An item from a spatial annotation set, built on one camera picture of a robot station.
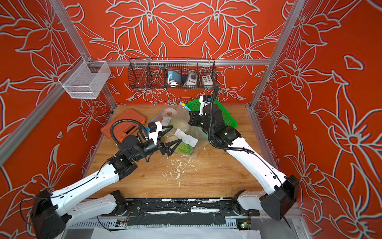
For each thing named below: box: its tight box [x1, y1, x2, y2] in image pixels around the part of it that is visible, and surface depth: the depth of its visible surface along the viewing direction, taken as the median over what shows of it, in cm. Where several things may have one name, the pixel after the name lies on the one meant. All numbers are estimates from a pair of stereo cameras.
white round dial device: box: [183, 71, 198, 89], surface depth 93 cm
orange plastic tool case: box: [100, 109, 147, 143], surface depth 101 cm
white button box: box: [201, 74, 213, 86], surface depth 96 cm
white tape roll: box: [162, 107, 178, 119], surface depth 117 cm
